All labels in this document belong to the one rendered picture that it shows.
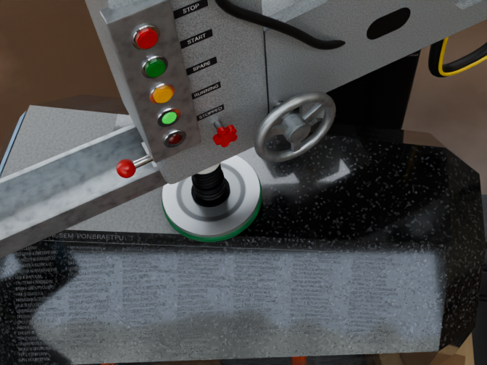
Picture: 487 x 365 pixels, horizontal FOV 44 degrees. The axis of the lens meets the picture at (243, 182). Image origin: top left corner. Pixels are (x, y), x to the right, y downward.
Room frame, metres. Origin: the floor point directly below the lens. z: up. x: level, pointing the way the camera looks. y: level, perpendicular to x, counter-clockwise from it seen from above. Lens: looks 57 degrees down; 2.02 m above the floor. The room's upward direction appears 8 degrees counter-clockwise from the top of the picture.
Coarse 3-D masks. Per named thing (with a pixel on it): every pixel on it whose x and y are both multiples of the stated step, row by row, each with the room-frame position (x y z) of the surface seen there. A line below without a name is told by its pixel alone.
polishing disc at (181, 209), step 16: (240, 160) 0.76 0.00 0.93; (224, 176) 0.72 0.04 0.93; (240, 176) 0.72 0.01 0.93; (256, 176) 0.71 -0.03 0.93; (176, 192) 0.70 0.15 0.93; (240, 192) 0.68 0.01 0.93; (256, 192) 0.67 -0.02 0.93; (176, 208) 0.66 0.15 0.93; (192, 208) 0.65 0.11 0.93; (208, 208) 0.65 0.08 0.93; (224, 208) 0.64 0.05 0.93; (240, 208) 0.64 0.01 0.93; (256, 208) 0.64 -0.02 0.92; (176, 224) 0.62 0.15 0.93; (192, 224) 0.62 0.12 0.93; (208, 224) 0.61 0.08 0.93; (224, 224) 0.60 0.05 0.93; (240, 224) 0.60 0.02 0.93
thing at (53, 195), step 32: (128, 128) 0.70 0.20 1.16; (64, 160) 0.65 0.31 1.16; (96, 160) 0.67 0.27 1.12; (0, 192) 0.61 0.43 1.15; (32, 192) 0.61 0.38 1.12; (64, 192) 0.61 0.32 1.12; (96, 192) 0.57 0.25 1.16; (128, 192) 0.58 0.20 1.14; (0, 224) 0.55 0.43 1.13; (32, 224) 0.52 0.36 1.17; (64, 224) 0.53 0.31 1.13; (0, 256) 0.49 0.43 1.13
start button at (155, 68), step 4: (156, 60) 0.54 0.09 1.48; (160, 60) 0.55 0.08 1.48; (148, 64) 0.54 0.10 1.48; (152, 64) 0.54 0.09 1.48; (156, 64) 0.54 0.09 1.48; (160, 64) 0.54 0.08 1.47; (164, 64) 0.55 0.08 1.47; (148, 68) 0.54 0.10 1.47; (152, 68) 0.54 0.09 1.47; (156, 68) 0.54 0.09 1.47; (160, 68) 0.54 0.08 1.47; (164, 68) 0.54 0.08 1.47; (148, 72) 0.54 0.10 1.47; (152, 72) 0.54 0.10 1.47; (156, 72) 0.54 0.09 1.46; (160, 72) 0.54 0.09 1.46; (152, 76) 0.54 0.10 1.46; (156, 76) 0.54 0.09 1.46
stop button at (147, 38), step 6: (144, 30) 0.54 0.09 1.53; (150, 30) 0.54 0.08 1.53; (138, 36) 0.54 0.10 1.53; (144, 36) 0.54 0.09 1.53; (150, 36) 0.54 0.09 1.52; (156, 36) 0.54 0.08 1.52; (138, 42) 0.54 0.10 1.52; (144, 42) 0.54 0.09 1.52; (150, 42) 0.54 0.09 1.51; (156, 42) 0.54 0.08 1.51; (144, 48) 0.54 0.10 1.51
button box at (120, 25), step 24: (144, 0) 0.56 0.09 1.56; (168, 0) 0.56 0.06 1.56; (120, 24) 0.54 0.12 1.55; (144, 24) 0.55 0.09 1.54; (168, 24) 0.56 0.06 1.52; (120, 48) 0.53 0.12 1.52; (168, 48) 0.55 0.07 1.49; (120, 72) 0.55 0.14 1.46; (168, 72) 0.55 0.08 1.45; (144, 96) 0.54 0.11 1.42; (144, 120) 0.53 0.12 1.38; (192, 120) 0.56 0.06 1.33; (192, 144) 0.56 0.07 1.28
